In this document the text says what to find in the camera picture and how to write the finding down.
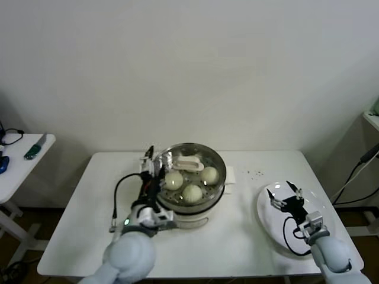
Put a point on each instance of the white shelf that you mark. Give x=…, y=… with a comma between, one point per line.
x=373, y=119

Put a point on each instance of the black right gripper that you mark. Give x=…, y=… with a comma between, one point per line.
x=294, y=205

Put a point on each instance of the stainless steel steamer basket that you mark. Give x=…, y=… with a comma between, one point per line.
x=192, y=208

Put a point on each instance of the white round plate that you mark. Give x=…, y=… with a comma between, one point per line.
x=266, y=219

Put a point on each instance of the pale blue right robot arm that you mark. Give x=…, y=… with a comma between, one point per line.
x=331, y=257

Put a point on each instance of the dark computer monitor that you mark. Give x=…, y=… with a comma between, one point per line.
x=1, y=127

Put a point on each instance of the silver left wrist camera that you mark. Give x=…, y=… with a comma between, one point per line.
x=164, y=219

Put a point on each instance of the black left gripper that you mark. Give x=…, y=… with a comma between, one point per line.
x=149, y=192

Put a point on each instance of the white steamed baozi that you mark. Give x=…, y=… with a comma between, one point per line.
x=192, y=194
x=210, y=175
x=173, y=180

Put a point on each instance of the pale green object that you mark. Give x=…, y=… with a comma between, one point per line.
x=376, y=108

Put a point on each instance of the white side table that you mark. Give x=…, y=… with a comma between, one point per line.
x=17, y=165

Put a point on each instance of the glass pot lid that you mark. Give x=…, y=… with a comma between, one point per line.
x=188, y=163

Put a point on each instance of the blue handheld tool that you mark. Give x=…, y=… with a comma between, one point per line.
x=3, y=165

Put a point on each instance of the white electric cooking pot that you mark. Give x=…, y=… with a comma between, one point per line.
x=189, y=224

